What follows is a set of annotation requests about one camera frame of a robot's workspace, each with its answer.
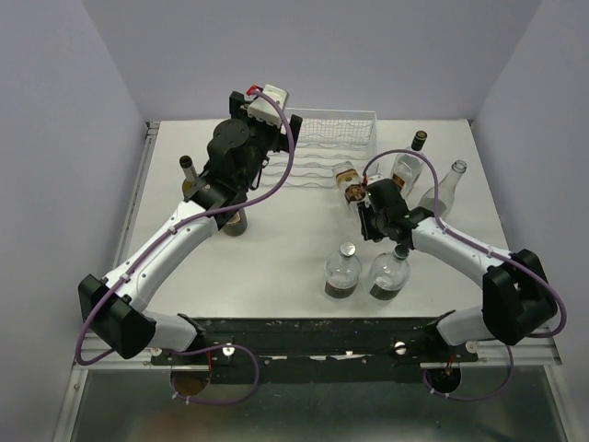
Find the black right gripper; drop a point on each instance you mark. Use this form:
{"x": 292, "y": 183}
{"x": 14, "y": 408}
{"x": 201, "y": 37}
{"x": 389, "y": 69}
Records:
{"x": 364, "y": 210}

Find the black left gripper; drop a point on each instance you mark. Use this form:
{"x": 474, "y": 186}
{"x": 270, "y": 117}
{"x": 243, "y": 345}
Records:
{"x": 238, "y": 110}

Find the clear square bottle brown label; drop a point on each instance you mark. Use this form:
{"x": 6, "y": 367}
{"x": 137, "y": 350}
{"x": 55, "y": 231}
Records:
{"x": 350, "y": 188}

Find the round clear bottle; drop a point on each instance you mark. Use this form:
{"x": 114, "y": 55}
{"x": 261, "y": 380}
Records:
{"x": 388, "y": 274}
{"x": 342, "y": 271}

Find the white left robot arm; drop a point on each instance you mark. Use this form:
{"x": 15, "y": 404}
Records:
{"x": 114, "y": 306}

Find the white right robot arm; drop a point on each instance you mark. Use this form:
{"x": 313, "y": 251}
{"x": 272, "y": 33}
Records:
{"x": 515, "y": 292}

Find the clear flask bottle black cap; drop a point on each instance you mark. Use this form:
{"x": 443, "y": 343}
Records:
{"x": 407, "y": 168}

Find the clear empty tall bottle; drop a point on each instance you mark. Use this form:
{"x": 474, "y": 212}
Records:
{"x": 446, "y": 190}

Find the green wine bottle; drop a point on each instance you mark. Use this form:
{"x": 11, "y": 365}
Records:
{"x": 190, "y": 176}

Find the dark wine bottle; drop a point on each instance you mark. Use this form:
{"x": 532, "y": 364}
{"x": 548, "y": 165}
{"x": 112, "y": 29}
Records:
{"x": 237, "y": 225}

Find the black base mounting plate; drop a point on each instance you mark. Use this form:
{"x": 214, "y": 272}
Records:
{"x": 302, "y": 351}

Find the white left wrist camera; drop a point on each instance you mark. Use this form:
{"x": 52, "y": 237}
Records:
{"x": 263, "y": 110}

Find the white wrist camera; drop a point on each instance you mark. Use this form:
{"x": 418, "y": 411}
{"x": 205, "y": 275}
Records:
{"x": 263, "y": 110}
{"x": 370, "y": 179}

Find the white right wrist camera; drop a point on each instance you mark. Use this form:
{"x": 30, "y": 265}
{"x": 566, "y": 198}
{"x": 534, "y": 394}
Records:
{"x": 370, "y": 179}

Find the white wire wine rack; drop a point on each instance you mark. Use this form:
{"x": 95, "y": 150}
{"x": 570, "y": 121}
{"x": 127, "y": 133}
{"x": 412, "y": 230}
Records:
{"x": 329, "y": 139}

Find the aluminium rail frame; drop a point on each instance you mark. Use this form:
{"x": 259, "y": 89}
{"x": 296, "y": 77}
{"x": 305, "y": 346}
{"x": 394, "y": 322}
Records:
{"x": 448, "y": 138}

